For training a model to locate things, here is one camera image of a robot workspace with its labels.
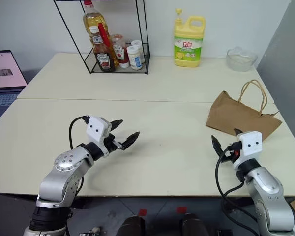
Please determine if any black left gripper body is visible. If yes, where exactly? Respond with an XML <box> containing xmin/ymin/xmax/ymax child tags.
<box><xmin>104</xmin><ymin>121</ymin><xmax>124</xmax><ymax>154</ymax></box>

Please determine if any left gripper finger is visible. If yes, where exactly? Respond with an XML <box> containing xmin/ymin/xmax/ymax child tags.
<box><xmin>121</xmin><ymin>131</ymin><xmax>141</xmax><ymax>151</ymax></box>
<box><xmin>110</xmin><ymin>119</ymin><xmax>124</xmax><ymax>131</ymax></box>

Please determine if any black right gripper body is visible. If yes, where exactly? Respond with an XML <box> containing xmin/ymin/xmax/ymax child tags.
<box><xmin>220</xmin><ymin>147</ymin><xmax>241</xmax><ymax>164</ymax></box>

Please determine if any brown paper bag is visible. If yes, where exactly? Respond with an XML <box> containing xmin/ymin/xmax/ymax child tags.
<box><xmin>206</xmin><ymin>79</ymin><xmax>283</xmax><ymax>142</ymax></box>

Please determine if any glass ketchup bottle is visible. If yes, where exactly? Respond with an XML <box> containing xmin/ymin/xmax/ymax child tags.
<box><xmin>89</xmin><ymin>26</ymin><xmax>116</xmax><ymax>73</ymax></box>

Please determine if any white seasoning jar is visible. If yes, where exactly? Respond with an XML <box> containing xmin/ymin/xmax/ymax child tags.
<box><xmin>131</xmin><ymin>39</ymin><xmax>146</xmax><ymax>63</ymax></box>
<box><xmin>126</xmin><ymin>45</ymin><xmax>144</xmax><ymax>71</ymax></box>

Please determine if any red squeeze ketchup bottle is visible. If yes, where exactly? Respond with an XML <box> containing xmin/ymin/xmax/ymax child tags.
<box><xmin>111</xmin><ymin>34</ymin><xmax>130</xmax><ymax>69</ymax></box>

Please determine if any clear glass bowl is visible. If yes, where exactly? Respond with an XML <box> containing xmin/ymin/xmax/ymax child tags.
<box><xmin>226</xmin><ymin>46</ymin><xmax>258</xmax><ymax>72</ymax></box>

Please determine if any dark rounded shape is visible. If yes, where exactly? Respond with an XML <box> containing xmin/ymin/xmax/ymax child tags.
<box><xmin>115</xmin><ymin>215</ymin><xmax>146</xmax><ymax>236</ymax></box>
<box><xmin>179</xmin><ymin>212</ymin><xmax>209</xmax><ymax>236</ymax></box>

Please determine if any yellow detergent bottle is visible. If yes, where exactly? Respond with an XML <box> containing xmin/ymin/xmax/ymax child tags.
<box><xmin>174</xmin><ymin>7</ymin><xmax>207</xmax><ymax>68</ymax></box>

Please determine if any cooking oil bottle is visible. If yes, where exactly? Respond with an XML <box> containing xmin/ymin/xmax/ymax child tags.
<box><xmin>83</xmin><ymin>0</ymin><xmax>113</xmax><ymax>59</ymax></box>

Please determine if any open laptop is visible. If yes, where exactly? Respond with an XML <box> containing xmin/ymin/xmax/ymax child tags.
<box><xmin>0</xmin><ymin>50</ymin><xmax>28</xmax><ymax>123</ymax></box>

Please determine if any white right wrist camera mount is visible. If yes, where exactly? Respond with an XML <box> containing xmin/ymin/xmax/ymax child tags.
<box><xmin>232</xmin><ymin>131</ymin><xmax>263</xmax><ymax>171</ymax></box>

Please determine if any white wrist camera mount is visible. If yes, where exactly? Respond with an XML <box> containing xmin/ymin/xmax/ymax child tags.
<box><xmin>86</xmin><ymin>115</ymin><xmax>113</xmax><ymax>158</ymax></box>
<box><xmin>232</xmin><ymin>131</ymin><xmax>263</xmax><ymax>171</ymax></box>

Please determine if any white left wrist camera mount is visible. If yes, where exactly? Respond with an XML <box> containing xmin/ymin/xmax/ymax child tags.
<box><xmin>86</xmin><ymin>115</ymin><xmax>113</xmax><ymax>158</ymax></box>

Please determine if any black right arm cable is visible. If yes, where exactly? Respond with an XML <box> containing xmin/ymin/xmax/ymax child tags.
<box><xmin>215</xmin><ymin>142</ymin><xmax>260</xmax><ymax>236</ymax></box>

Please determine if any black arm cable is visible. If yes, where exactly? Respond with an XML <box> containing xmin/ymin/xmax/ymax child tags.
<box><xmin>215</xmin><ymin>142</ymin><xmax>260</xmax><ymax>236</ymax></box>
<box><xmin>68</xmin><ymin>115</ymin><xmax>90</xmax><ymax>150</ymax></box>

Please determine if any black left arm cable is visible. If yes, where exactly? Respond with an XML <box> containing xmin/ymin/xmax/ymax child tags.
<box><xmin>68</xmin><ymin>115</ymin><xmax>90</xmax><ymax>150</ymax></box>

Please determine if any black wire rack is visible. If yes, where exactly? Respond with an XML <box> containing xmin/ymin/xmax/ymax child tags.
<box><xmin>53</xmin><ymin>0</ymin><xmax>150</xmax><ymax>75</ymax></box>

